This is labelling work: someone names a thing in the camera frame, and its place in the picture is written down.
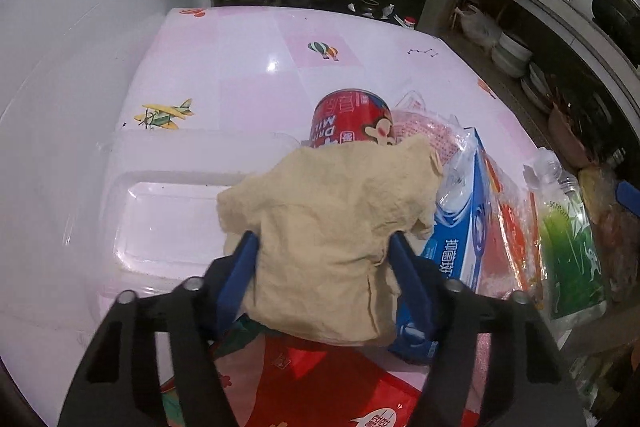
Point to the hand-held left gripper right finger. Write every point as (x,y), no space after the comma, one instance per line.
(410,282)

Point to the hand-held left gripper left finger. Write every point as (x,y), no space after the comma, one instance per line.
(245,267)

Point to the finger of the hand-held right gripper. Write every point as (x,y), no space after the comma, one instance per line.
(629,194)

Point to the blue toothpaste box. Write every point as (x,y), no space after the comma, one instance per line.
(460,227)

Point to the green label plastic bottle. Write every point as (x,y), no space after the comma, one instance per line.
(570,247)

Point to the beige cloth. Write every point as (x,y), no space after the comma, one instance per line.
(320,232)

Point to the clear plastic container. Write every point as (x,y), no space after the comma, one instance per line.
(165,217)

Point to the clear red snack wrapper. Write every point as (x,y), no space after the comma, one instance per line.
(515,232)

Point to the red printed package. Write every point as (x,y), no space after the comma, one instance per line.
(310,382)

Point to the pink bubble wrap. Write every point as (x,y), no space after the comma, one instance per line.
(430,132)

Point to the yellow plastic bag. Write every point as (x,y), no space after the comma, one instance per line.
(610,217)

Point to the pink basin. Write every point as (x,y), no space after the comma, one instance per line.
(567,137)

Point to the stack of white plates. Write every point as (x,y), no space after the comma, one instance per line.
(535,84)

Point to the red drink can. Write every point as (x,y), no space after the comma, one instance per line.
(350,117)

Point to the stack of white bowls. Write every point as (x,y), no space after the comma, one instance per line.
(512,54)

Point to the black wok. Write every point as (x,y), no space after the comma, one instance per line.
(617,12)

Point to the white plastic bag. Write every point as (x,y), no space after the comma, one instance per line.
(477,27)

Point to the cooking oil bottle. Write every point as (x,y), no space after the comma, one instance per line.
(410,22)

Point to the black jar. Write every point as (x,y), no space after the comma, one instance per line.
(370,5)

